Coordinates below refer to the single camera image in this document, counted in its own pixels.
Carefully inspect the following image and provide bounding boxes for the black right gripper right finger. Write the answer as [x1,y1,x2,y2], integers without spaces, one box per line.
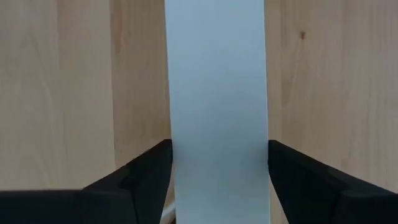
[267,139,398,224]

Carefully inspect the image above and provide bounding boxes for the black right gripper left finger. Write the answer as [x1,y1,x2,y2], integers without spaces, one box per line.
[82,139,174,224]

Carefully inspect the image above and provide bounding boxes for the white duct cover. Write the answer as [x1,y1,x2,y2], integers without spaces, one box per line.
[164,0,271,224]

